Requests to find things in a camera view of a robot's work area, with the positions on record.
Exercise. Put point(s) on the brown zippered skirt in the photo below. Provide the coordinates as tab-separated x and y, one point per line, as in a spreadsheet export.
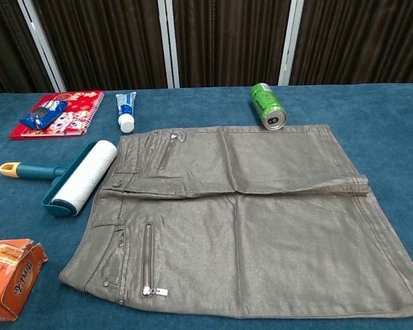
261	223

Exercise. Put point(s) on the green drink can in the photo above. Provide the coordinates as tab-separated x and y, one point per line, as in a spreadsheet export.
266	103

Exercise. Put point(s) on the white blue toothpaste tube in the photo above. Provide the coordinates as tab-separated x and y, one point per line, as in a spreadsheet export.
125	106

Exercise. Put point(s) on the dark folding screen panel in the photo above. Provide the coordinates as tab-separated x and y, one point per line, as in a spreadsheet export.
3	41
227	41
106	41
358	41

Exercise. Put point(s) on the red spiral notebook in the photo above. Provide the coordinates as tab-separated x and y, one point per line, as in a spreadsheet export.
81	115

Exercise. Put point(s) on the blue cookie snack pack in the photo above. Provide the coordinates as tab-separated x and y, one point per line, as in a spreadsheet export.
43	113

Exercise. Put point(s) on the blue table cloth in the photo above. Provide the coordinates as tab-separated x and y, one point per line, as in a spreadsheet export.
382	137

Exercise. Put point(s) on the orange cardboard box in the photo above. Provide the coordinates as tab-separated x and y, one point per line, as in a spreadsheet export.
10	282

